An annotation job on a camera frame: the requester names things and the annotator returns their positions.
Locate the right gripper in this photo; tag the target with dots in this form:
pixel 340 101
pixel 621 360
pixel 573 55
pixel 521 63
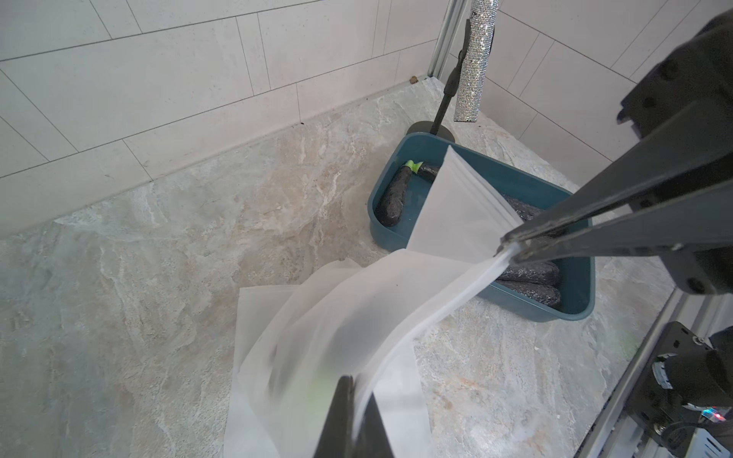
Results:
pixel 677 179

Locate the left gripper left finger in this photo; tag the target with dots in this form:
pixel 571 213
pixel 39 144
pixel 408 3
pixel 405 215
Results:
pixel 335 439

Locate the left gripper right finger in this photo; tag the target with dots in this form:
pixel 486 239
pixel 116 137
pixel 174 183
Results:
pixel 372 440

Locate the clear zip-top bag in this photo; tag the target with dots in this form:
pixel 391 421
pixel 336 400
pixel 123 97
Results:
pixel 294 342

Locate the teal plastic bin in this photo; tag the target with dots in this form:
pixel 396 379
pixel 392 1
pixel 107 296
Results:
pixel 527 194

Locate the eggplant at bin front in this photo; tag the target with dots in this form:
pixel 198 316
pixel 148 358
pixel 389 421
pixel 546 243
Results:
pixel 545 294

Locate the eggplant at bin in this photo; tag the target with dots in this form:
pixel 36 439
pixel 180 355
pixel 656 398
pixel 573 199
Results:
pixel 545 294
pixel 390 207

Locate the eggplant at bin back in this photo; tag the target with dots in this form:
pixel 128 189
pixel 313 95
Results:
pixel 390 207

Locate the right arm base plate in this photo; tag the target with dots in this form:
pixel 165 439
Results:
pixel 685 385

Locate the aluminium mounting rail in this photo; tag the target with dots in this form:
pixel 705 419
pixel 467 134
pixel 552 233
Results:
pixel 615 433

